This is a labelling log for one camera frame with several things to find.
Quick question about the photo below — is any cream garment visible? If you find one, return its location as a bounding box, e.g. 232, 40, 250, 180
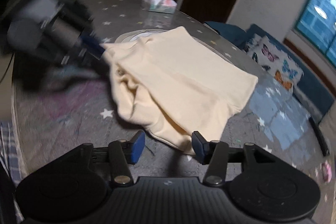
103, 26, 258, 155

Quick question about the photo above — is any black remote control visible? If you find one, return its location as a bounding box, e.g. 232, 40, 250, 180
308, 117, 330, 157

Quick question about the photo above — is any blue sofa bench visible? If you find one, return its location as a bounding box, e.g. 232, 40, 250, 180
205, 21, 334, 123

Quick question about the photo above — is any tissue box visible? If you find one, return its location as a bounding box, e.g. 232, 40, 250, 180
142, 0, 177, 14

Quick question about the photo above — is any butterfly print pillow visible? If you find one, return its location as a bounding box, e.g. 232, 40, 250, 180
244, 34, 304, 94

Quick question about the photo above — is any window with blue view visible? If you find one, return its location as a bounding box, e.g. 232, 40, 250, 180
294, 0, 336, 66

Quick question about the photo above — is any pink fluffy scrunchie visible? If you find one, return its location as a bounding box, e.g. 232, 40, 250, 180
321, 161, 332, 183

